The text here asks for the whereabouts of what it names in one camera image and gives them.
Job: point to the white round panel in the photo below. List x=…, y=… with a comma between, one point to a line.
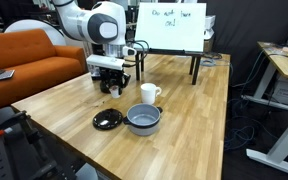
x=34, y=25

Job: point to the orange sofa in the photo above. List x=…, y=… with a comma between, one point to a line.
x=34, y=66

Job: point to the grey tablet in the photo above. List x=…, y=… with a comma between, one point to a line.
x=0, y=76

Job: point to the white ceramic mug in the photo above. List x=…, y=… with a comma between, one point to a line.
x=148, y=93

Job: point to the black whiteboard stand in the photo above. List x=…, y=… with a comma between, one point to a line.
x=165, y=52

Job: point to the grey box under desk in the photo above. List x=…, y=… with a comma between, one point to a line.
x=287, y=91

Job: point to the white whiteboard with writing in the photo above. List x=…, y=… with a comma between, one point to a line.
x=170, y=36

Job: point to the white box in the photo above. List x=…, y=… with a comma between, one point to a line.
x=210, y=21

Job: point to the brown cardboard box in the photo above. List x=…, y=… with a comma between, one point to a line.
x=208, y=45

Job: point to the black pot lid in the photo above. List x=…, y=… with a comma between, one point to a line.
x=107, y=120

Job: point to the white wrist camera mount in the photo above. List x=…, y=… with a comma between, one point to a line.
x=104, y=62

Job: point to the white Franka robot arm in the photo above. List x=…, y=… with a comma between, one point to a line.
x=84, y=20

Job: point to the wooden desk with white legs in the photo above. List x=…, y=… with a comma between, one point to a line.
x=280, y=63

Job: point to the black metal rig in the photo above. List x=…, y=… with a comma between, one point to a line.
x=4, y=156

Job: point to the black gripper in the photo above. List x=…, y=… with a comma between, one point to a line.
x=114, y=77

